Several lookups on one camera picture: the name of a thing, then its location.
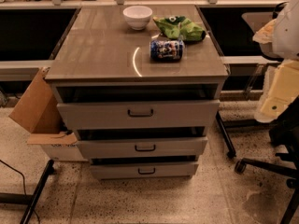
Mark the black floor cable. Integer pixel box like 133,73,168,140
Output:
0,159,41,224

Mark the black table leg left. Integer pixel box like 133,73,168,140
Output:
0,160,55,224

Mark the black table leg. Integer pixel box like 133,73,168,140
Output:
216,113,236,159
0,160,55,224

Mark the white ceramic bowl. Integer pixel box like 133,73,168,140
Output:
122,6,152,30

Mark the grey drawer cabinet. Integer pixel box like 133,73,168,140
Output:
46,6,228,166

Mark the green chip bag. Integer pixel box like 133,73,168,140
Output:
153,16,206,42

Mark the blue printed can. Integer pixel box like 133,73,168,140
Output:
149,40,185,61

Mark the brown cardboard box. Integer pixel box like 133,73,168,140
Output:
9,68,85,161

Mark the black table leg right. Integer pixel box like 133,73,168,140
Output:
216,113,236,159

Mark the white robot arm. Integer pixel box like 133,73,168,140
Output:
253,0,299,123

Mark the grey drawer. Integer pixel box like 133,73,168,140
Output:
57,100,220,130
78,137,207,159
90,161,198,180

